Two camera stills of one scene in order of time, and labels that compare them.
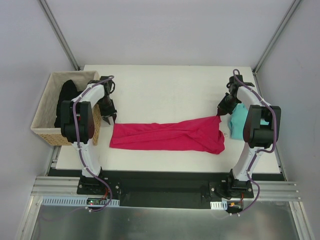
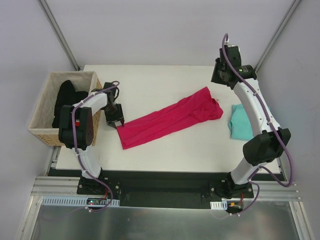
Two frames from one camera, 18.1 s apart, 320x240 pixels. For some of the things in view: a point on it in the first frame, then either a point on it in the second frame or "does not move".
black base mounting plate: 203,190 does not move
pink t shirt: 202,134 -> 199,107
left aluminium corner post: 59,33 does not move
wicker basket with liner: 43,125 does not move
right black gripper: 223,107 -> 216,72
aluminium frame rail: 68,186 does not move
